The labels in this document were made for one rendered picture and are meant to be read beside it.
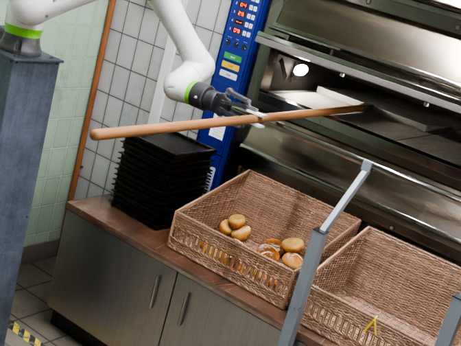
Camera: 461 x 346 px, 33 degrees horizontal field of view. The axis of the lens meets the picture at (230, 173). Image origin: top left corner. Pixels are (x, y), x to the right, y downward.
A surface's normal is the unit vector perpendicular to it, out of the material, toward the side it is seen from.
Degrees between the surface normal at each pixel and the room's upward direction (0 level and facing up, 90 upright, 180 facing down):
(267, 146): 70
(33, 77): 90
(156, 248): 0
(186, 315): 90
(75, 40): 90
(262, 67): 90
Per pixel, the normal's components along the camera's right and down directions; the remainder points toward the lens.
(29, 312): 0.26, -0.92
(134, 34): -0.56, 0.10
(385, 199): -0.44, -0.22
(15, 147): 0.77, 0.37
